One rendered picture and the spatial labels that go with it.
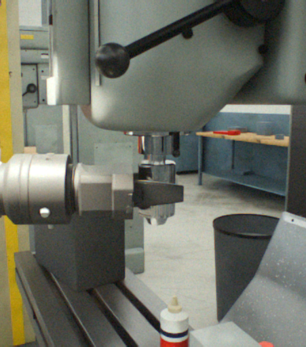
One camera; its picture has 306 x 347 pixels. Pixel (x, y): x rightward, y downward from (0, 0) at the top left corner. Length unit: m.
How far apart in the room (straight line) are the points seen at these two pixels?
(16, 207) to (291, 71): 0.34
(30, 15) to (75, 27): 9.32
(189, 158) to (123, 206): 7.47
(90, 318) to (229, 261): 1.75
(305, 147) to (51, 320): 0.56
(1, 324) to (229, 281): 1.29
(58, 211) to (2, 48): 1.76
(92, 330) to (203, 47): 0.50
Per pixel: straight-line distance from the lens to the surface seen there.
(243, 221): 2.81
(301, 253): 0.83
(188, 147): 7.90
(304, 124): 0.83
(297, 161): 0.85
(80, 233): 0.84
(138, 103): 0.43
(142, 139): 0.50
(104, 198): 0.49
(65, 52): 0.46
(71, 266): 0.87
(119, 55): 0.35
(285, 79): 0.49
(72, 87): 0.46
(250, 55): 0.47
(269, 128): 6.30
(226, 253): 2.46
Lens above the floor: 1.34
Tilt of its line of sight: 10 degrees down
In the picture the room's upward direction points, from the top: straight up
